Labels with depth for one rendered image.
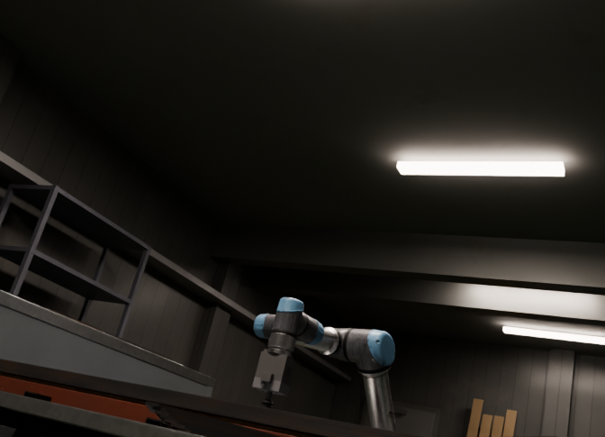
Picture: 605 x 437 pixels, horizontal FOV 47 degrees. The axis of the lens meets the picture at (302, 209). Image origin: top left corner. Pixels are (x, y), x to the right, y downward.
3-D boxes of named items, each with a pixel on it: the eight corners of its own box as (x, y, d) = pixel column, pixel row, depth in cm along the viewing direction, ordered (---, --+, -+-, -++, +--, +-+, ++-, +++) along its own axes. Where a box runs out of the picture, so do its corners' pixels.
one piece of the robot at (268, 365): (258, 335, 199) (243, 393, 193) (286, 339, 195) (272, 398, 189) (272, 344, 207) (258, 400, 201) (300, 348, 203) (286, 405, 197)
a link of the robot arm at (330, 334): (336, 329, 259) (254, 304, 221) (361, 331, 252) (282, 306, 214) (331, 360, 256) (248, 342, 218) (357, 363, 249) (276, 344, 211)
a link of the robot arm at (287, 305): (311, 305, 207) (295, 295, 201) (302, 341, 203) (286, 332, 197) (290, 304, 212) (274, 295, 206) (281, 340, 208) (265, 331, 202)
